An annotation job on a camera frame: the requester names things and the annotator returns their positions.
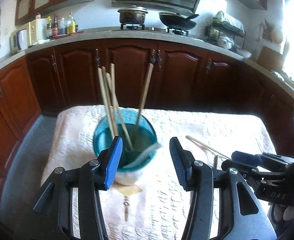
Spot light bamboo chopstick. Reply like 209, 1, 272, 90
103, 66, 117, 137

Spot lower wooden kitchen cabinets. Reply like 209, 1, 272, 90
0, 38, 294, 181

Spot white gloved right hand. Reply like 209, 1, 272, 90
268, 204, 294, 234

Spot teal floral utensil cup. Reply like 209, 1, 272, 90
93, 108, 163, 186

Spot white quilted cloth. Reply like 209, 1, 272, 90
42, 105, 276, 239

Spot pale wooden chopstick in cup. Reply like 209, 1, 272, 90
110, 63, 118, 136

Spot grey stone countertop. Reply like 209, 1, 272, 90
0, 30, 294, 99

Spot gas stove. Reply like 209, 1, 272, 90
119, 24, 189, 37

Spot dish drying rack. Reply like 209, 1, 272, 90
204, 11, 246, 51

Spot dark soy sauce bottle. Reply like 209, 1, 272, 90
52, 14, 59, 38

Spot black wok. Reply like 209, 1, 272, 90
159, 12, 199, 31

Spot yellow oil bottle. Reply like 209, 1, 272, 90
67, 12, 76, 35

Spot lidded cooking pot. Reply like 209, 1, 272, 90
118, 5, 148, 25

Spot white microwave oven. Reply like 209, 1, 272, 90
10, 18, 48, 55

